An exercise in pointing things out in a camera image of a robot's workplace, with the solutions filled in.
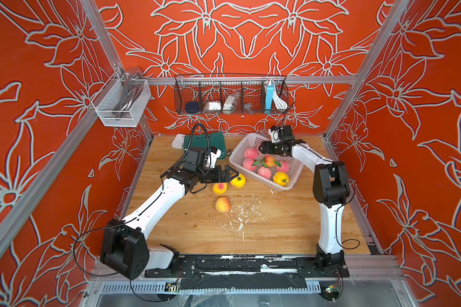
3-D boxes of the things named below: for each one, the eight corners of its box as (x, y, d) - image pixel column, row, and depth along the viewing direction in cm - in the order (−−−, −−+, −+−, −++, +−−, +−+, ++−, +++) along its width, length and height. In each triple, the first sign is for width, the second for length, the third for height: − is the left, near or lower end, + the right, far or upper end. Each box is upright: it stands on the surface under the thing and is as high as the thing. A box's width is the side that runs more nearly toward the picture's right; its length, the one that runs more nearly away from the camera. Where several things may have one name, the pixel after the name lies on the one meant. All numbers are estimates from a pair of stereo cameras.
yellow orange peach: (215, 213, 89) (215, 208, 85) (216, 202, 93) (215, 197, 88) (230, 213, 89) (230, 208, 85) (230, 202, 93) (230, 197, 88)
